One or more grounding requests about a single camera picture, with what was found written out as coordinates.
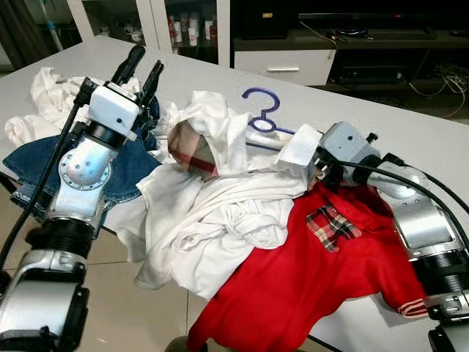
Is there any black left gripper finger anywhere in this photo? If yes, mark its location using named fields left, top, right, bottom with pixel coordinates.
left=139, top=60, right=166, bottom=107
left=110, top=45, right=147, bottom=87

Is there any blue plastic clothes hanger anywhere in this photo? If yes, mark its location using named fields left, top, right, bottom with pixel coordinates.
left=242, top=87, right=295, bottom=136

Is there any white jacket with plaid lining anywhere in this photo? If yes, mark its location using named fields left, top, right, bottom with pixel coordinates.
left=116, top=90, right=325, bottom=301

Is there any red shirt with plaid pocket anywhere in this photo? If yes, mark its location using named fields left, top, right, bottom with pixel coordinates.
left=187, top=183, right=429, bottom=352

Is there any white glass display cabinet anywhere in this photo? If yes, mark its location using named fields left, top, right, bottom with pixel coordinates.
left=66, top=0, right=232, bottom=67

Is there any blue denim jacket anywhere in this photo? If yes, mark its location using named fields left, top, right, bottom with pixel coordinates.
left=4, top=95, right=162, bottom=221

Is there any black AV receiver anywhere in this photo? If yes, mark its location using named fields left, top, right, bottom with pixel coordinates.
left=333, top=62, right=411, bottom=85

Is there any white and dark TV cabinet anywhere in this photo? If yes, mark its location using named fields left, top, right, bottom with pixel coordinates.
left=231, top=11, right=469, bottom=92

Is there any tall black loudspeaker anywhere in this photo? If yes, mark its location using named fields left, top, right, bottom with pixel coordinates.
left=238, top=0, right=300, bottom=39

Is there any large black television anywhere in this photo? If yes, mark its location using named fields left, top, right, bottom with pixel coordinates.
left=297, top=11, right=469, bottom=32

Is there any robot left leg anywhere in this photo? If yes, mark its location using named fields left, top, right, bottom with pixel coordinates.
left=165, top=336, right=210, bottom=352

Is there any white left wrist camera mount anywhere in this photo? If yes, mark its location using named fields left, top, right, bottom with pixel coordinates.
left=86, top=82, right=141, bottom=136

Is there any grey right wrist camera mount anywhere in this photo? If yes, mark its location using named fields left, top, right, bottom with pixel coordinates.
left=317, top=122, right=373, bottom=173

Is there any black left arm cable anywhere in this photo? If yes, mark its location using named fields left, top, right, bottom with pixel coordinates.
left=0, top=79, right=97, bottom=268

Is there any tangle of white cables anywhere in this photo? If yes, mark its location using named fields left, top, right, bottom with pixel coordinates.
left=410, top=62, right=469, bottom=96

